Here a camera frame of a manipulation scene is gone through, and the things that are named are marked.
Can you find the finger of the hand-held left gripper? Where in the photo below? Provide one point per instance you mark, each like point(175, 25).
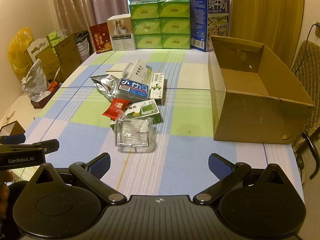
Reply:
point(13, 139)
point(42, 145)

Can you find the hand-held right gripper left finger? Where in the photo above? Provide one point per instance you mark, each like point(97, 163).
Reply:
point(101, 166)

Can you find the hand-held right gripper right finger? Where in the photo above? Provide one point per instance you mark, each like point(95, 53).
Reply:
point(220, 166)

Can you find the clear plastic packet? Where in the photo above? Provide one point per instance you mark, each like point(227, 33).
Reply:
point(132, 132)

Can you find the large cardboard box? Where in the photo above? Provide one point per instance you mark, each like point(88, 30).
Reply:
point(240, 120)

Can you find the red snack packet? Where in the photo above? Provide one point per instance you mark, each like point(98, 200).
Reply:
point(115, 108)

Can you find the green white tea box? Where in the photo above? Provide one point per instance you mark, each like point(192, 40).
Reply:
point(147, 112)

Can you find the silver foil tea pouch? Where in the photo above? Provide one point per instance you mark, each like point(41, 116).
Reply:
point(105, 87)

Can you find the blue dental floss box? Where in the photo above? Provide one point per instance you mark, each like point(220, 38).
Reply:
point(132, 88)

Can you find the white ointment box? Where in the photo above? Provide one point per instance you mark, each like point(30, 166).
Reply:
point(157, 90)

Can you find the beige stick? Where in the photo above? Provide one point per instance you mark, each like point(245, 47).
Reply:
point(115, 70)

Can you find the white green medicine box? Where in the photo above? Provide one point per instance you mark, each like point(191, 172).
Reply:
point(141, 71)

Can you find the desktop with checked tablecloth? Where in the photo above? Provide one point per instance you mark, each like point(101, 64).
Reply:
point(187, 140)

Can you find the person's left hand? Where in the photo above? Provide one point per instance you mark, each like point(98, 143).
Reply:
point(4, 192)

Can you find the small dark open box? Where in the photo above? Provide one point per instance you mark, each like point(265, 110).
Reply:
point(12, 128)

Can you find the dark wooden tray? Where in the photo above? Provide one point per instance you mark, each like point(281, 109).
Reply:
point(40, 103)

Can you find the small red orange object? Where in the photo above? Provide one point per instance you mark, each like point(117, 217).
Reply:
point(53, 86)

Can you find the crumpled silver plastic bag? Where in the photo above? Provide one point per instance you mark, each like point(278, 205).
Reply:
point(35, 80)

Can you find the brown cardboard carton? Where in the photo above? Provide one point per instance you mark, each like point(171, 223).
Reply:
point(48, 65)
point(68, 55)

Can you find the yellow plastic bag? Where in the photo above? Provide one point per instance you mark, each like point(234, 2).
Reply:
point(17, 52)

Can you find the white die-cut cardboard flap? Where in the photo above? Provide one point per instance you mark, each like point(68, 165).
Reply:
point(37, 46)

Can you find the white shopping bag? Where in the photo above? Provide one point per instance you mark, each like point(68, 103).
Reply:
point(82, 47)

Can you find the small green tissue pack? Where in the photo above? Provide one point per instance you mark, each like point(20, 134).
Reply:
point(57, 36)

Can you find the red greeting card box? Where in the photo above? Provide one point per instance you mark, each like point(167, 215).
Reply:
point(100, 38)

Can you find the white product box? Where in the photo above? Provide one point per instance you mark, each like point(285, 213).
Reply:
point(122, 42)

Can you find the quilted chair cushion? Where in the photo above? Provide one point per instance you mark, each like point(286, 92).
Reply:
point(307, 60)

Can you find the blue milk carton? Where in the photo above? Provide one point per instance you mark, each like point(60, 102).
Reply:
point(200, 22)

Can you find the stack of green tissue packs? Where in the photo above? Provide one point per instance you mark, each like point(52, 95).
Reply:
point(160, 25)

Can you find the pink curtain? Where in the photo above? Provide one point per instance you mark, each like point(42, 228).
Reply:
point(100, 2)

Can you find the wooden wardrobe door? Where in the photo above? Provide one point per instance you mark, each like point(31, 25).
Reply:
point(262, 12)

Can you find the black chair frame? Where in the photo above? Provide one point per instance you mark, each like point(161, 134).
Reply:
point(310, 145)

